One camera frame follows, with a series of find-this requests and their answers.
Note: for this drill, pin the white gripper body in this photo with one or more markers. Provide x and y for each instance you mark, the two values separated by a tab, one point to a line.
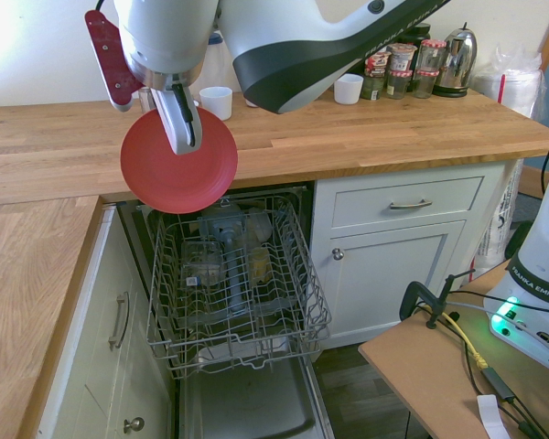
171	123

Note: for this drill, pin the clear glass food container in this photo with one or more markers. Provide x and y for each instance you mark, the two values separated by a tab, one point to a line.
201	260

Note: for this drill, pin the small jar red gingham lid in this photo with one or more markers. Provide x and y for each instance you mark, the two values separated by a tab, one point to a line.
425	84
398	84

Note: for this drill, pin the printed plastic bag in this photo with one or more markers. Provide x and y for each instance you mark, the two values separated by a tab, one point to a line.
498	219

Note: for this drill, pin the glass jar green contents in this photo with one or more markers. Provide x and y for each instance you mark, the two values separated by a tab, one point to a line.
373	87

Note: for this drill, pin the red plastic plate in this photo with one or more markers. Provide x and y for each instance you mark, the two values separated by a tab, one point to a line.
164	183

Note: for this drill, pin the steel electric kettle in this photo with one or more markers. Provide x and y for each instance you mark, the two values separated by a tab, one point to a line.
457	59

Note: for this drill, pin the translucent plastic container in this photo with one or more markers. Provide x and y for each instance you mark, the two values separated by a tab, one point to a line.
256	225

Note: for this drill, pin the red label yogurt pot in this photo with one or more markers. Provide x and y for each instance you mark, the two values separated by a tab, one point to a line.
377	63

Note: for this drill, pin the white ceramic bowl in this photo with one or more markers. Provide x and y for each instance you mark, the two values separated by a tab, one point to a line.
347	91

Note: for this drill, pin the open steel dishwasher door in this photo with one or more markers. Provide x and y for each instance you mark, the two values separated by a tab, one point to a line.
247	402

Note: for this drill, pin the clear pitcher spouted blue lid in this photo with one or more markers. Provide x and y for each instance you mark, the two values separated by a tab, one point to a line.
215	40

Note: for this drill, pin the yellow plastic cup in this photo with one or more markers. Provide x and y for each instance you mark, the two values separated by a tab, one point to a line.
259	265

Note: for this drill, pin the grey dishwasher spray tube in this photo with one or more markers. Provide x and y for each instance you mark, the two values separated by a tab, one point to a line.
233	274

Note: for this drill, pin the glass jar red gingham lid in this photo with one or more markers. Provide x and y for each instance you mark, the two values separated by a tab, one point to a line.
433	52

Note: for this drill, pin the clear bag of white plates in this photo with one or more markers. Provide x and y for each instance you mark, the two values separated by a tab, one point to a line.
508	87

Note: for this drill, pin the round steel cabinet knob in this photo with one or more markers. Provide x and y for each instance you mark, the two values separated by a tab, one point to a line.
133	425
337	253

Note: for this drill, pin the jar with black lid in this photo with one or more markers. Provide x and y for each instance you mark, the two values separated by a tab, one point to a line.
418	32

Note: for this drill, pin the brown robot table board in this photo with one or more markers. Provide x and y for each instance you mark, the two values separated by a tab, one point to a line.
416	375

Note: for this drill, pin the white yogurt pot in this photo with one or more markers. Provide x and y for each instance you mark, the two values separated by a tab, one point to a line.
402	56

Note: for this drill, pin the white paper label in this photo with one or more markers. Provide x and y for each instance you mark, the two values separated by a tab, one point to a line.
489	411

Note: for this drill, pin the black screw clamp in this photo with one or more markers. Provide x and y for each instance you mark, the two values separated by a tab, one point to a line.
412	289

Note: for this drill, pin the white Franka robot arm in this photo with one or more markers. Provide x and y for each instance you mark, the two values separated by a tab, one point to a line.
279	36

